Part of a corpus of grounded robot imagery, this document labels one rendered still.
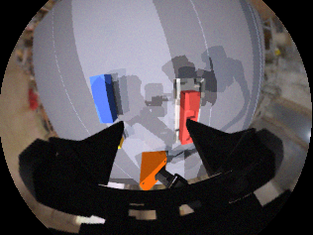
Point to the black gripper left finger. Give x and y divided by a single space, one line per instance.
96 153

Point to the dark red bar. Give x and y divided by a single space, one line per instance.
189 102

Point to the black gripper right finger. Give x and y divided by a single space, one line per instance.
213 146

